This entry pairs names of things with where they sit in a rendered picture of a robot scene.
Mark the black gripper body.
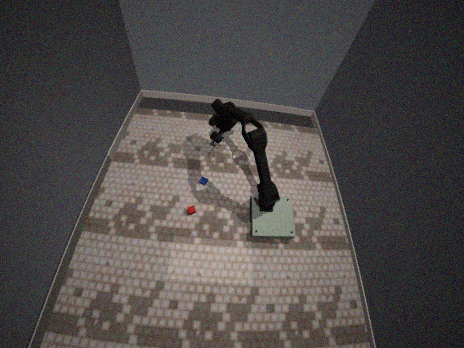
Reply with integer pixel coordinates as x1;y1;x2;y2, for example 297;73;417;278
210;117;238;143

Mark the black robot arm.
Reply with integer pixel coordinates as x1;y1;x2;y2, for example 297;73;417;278
208;98;280;212

